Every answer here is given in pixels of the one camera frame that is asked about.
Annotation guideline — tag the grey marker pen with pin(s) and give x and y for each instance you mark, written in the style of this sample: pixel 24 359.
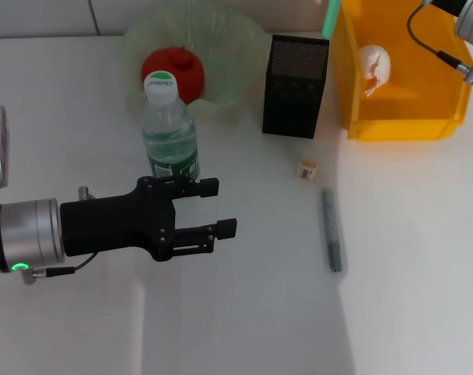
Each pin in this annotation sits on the grey marker pen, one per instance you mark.
pixel 332 230

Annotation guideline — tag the black mesh pen holder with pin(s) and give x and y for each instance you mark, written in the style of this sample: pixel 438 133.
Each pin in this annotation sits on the black mesh pen holder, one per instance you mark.
pixel 295 90

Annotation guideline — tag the red-orange fruit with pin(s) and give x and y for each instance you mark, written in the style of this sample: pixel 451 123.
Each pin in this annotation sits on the red-orange fruit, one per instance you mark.
pixel 191 74

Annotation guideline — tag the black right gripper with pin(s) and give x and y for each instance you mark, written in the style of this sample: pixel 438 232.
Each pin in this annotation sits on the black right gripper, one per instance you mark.
pixel 451 6

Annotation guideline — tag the green pen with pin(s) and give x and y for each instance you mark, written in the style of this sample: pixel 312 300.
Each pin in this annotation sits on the green pen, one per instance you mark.
pixel 331 19

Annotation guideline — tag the white paper ball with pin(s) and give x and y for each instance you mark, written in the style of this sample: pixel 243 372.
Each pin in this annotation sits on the white paper ball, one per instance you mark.
pixel 375 66

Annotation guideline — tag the small tan barcode eraser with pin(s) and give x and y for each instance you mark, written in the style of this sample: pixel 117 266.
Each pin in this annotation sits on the small tan barcode eraser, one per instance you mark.
pixel 307 170

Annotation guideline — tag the yellow plastic bin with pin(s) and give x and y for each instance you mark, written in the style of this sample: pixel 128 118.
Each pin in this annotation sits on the yellow plastic bin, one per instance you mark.
pixel 416 101

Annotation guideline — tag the green-label water bottle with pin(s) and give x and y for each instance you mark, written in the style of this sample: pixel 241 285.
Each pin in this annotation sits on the green-label water bottle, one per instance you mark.
pixel 170 133

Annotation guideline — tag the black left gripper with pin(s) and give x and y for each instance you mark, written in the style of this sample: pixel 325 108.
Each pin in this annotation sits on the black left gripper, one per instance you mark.
pixel 115 224

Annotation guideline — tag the green glass fruit plate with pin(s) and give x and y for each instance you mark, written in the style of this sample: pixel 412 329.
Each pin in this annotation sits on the green glass fruit plate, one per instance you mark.
pixel 228 51

